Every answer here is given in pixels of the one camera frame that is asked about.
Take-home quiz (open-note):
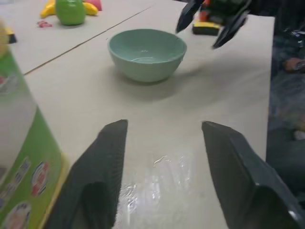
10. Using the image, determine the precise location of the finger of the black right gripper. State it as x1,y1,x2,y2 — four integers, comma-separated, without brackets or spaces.
175,0,203,33
212,10,249,50

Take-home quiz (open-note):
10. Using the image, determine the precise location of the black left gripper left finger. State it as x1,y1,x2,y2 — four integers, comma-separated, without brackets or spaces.
44,119,129,229

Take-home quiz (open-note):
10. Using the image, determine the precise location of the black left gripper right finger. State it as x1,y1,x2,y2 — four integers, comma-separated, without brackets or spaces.
202,121,305,229

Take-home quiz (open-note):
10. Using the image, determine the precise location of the light green ceramic bowl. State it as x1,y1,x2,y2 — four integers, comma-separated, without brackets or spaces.
107,29,188,83

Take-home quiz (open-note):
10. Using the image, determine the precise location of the yellow bottle with green label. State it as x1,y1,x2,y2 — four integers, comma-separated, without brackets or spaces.
0,16,71,229

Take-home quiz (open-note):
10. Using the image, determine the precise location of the orange and black toy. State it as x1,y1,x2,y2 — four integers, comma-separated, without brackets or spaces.
199,0,216,22

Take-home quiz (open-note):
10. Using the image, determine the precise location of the yellow and black sponge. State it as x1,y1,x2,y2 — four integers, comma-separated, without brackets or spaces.
6,28,18,45
192,20,223,37

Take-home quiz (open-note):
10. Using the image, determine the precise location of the pink toy block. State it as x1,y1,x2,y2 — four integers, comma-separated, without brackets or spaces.
84,0,103,11

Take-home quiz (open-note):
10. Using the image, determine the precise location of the yellow toy banana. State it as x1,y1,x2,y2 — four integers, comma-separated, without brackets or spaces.
39,0,58,19
82,1,99,16

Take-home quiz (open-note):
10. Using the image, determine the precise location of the green round toy fruit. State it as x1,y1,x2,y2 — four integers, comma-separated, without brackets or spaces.
55,0,86,26

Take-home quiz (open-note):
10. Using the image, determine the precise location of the small red toy piece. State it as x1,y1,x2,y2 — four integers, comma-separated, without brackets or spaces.
36,20,53,29

